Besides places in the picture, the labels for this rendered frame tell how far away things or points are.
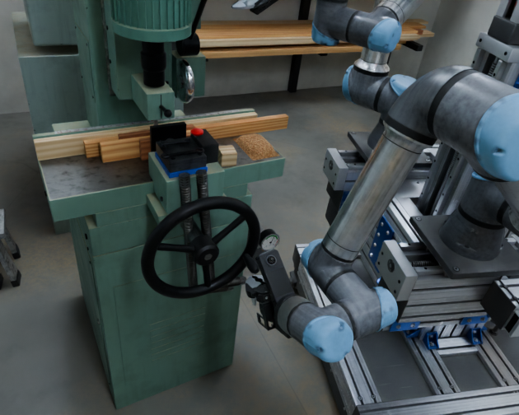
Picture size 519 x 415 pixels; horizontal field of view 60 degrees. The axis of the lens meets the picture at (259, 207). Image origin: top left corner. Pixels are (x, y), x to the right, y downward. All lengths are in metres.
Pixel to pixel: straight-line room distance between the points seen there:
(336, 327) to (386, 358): 0.94
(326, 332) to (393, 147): 0.33
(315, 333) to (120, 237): 0.59
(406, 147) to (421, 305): 0.57
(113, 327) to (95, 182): 0.47
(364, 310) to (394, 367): 0.87
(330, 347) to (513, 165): 0.39
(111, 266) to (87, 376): 0.69
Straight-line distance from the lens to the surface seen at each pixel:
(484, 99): 0.71
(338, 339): 0.78
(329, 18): 1.18
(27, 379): 1.88
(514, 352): 1.96
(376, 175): 0.82
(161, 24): 1.04
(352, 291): 0.86
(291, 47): 3.51
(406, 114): 0.79
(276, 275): 0.92
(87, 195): 1.07
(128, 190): 1.08
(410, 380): 1.68
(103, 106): 1.36
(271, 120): 1.35
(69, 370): 1.86
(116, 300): 1.31
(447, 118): 0.73
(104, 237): 1.15
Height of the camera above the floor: 1.50
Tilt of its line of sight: 36 degrees down
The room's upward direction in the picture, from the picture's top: 8 degrees clockwise
